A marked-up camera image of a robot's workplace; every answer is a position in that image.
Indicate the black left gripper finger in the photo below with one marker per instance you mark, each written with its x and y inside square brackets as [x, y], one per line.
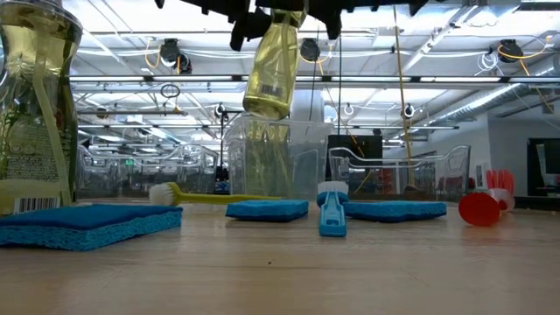
[258, 24]

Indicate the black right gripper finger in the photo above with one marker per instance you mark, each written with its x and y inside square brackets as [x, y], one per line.
[284, 4]

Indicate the light blue sponge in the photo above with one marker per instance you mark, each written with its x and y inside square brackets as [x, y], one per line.
[394, 211]
[267, 211]

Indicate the yellow-green dish brush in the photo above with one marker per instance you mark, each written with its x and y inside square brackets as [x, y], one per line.
[162, 194]

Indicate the blue dish brush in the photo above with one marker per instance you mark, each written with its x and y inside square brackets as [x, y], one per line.
[332, 219]

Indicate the red dish brush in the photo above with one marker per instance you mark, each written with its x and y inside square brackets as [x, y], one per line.
[479, 210]

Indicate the dark blue sponge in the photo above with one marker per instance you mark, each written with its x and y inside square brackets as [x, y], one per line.
[87, 223]

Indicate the long ceiling light strip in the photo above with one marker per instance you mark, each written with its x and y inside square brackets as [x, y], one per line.
[131, 79]

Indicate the black rectangular screen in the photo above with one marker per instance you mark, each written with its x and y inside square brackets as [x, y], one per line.
[354, 141]

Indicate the tall clear plastic bin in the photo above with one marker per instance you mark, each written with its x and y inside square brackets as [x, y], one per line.
[306, 166]

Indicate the shallow clear plastic bin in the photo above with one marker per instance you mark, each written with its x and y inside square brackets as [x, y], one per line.
[437, 175]
[131, 184]

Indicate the dark bench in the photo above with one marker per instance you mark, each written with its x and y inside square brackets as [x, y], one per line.
[538, 203]

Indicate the white wall poster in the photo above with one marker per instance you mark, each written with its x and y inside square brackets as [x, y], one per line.
[481, 175]

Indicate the black wall screen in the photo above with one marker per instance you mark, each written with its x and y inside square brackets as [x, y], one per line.
[534, 175]

